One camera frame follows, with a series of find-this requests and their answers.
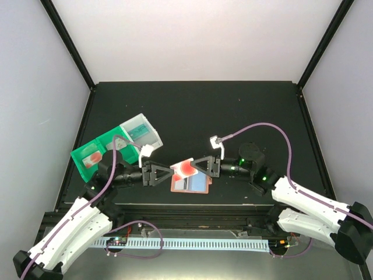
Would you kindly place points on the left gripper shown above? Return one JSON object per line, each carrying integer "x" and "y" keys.
{"x": 152, "y": 178}

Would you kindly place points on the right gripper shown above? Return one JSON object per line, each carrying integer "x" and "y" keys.
{"x": 214, "y": 166}

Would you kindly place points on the pink leather card holder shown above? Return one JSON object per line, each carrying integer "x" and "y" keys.
{"x": 199, "y": 183}

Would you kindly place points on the red circle card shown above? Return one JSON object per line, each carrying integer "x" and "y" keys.
{"x": 183, "y": 169}
{"x": 91, "y": 160}

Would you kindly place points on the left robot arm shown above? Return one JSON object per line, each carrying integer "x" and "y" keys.
{"x": 92, "y": 215}

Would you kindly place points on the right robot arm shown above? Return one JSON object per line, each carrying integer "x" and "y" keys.
{"x": 347, "y": 228}

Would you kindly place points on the teal card in bin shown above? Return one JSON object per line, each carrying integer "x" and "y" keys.
{"x": 141, "y": 131}

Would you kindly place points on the grey card in bin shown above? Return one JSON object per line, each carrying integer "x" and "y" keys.
{"x": 119, "y": 144}

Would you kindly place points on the red circle card in bin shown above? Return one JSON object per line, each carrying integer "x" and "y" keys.
{"x": 91, "y": 160}

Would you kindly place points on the white plastic bin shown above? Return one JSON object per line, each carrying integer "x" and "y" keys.
{"x": 139, "y": 119}

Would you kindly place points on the green plastic bin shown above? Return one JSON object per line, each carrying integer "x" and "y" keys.
{"x": 130, "y": 153}

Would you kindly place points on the small circuit board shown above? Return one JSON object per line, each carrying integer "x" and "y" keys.
{"x": 117, "y": 241}

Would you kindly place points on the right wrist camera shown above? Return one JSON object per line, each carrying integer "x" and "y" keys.
{"x": 217, "y": 143}

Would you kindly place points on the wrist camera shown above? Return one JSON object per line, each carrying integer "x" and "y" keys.
{"x": 217, "y": 143}
{"x": 145, "y": 152}

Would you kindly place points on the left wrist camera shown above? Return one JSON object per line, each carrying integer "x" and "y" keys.
{"x": 145, "y": 152}

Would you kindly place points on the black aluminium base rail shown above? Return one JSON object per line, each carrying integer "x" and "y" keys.
{"x": 256, "y": 220}

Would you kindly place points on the white slotted cable duct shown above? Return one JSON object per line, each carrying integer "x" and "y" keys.
{"x": 188, "y": 244}

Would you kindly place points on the right black frame post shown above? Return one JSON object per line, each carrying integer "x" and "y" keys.
{"x": 327, "y": 37}

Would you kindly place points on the black frame post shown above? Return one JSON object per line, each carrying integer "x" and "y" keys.
{"x": 56, "y": 20}
{"x": 327, "y": 37}

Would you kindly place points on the left black frame post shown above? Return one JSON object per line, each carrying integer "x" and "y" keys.
{"x": 56, "y": 20}

